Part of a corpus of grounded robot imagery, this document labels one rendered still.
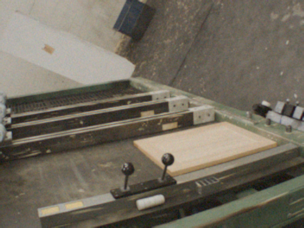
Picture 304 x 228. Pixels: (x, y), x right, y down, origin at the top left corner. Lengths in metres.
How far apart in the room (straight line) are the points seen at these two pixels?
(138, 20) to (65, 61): 1.39
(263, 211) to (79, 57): 4.50
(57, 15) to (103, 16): 0.87
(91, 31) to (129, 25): 1.17
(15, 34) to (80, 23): 1.81
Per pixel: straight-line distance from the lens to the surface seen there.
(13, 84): 6.69
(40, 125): 1.78
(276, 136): 1.44
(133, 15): 5.66
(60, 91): 2.77
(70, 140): 1.53
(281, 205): 0.99
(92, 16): 6.55
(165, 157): 0.96
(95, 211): 0.99
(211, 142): 1.45
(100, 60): 5.25
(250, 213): 0.92
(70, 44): 5.13
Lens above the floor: 1.96
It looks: 27 degrees down
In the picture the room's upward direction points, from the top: 67 degrees counter-clockwise
